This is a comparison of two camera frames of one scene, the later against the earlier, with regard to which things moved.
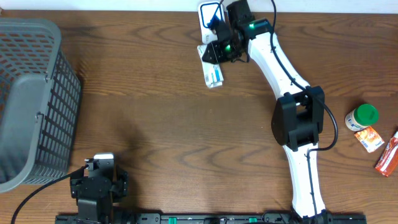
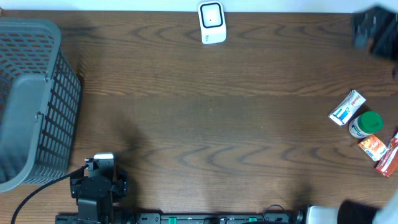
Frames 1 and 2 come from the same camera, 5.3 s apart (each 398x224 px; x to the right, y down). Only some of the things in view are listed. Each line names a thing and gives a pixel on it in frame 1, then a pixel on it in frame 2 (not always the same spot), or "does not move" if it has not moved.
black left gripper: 120,188 does not move
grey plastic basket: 40,96 does not move
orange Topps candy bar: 388,162 does not move
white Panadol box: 212,71 to 347,108
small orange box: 370,139 to 373,147
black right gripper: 216,53 to 388,42
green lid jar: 361,117 to 367,124
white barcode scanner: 207,10 does not move
